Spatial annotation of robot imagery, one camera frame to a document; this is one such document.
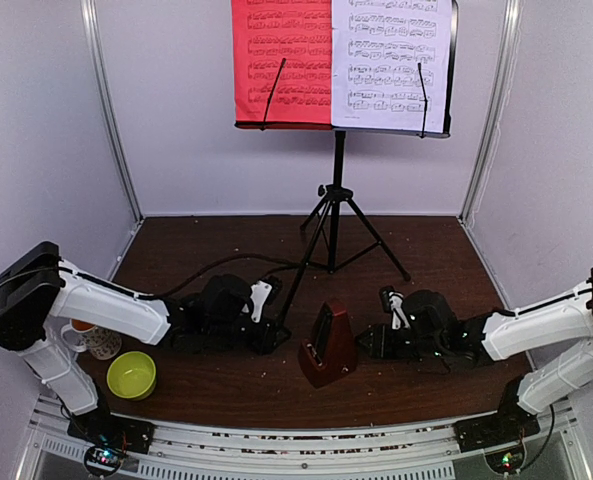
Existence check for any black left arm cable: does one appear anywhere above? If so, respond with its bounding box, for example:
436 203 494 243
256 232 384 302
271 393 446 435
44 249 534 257
0 254 302 341

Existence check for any aluminium front rail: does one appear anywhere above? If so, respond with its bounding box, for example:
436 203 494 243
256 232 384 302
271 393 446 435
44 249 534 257
12 396 593 479

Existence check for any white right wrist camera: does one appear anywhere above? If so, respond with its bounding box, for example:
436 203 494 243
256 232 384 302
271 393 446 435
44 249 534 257
379 286 410 330

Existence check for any brown wooden metronome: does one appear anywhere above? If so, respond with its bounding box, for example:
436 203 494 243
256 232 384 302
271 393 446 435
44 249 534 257
298 298 358 389

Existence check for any black perforated music stand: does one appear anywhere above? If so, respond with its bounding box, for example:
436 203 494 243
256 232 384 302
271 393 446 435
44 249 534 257
233 0 461 326

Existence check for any patterned mug yellow inside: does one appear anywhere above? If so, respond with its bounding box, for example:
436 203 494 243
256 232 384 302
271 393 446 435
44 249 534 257
60 319 122 360

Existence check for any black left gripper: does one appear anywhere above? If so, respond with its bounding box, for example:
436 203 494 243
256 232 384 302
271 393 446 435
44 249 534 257
206 314 291 355

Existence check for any aluminium frame post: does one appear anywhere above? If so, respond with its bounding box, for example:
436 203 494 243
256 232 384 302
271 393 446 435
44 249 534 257
460 0 524 230
80 0 144 226

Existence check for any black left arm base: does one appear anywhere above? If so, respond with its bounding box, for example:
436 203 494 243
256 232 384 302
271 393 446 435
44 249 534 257
67 412 155 454

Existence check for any lime green bowl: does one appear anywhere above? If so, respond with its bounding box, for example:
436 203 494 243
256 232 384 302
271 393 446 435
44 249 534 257
106 351 157 401

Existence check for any white sheet music page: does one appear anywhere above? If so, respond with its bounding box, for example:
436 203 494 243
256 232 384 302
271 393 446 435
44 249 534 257
331 0 458 137

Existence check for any right aluminium frame post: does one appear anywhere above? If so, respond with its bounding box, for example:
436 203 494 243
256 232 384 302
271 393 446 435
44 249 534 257
460 0 524 230

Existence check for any left aluminium frame post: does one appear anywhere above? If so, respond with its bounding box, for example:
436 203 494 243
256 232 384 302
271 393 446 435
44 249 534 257
80 0 144 226

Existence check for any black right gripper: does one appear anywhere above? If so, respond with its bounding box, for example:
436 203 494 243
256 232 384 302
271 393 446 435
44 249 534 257
354 325 445 362

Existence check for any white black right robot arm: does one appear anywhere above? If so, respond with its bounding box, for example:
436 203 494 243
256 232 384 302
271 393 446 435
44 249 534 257
355 267 593 442

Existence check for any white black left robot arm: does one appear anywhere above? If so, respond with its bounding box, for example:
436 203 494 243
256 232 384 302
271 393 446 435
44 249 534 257
0 241 291 444

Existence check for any red sheet music page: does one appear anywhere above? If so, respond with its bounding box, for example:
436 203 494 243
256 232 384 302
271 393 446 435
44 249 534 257
231 0 332 125

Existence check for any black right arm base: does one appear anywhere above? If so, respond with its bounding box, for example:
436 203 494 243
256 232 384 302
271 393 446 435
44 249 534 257
454 404 540 453

